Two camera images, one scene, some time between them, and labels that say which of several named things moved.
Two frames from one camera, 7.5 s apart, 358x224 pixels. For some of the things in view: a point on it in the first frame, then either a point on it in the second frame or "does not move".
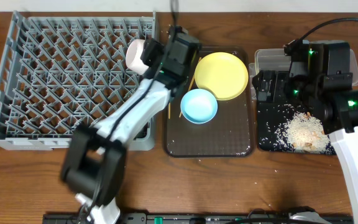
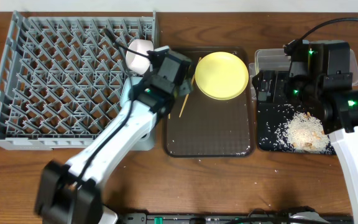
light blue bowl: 199,106 → 126,88
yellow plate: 224,73 does not move
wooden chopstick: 191,80 does not move
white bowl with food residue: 133,60 does not move
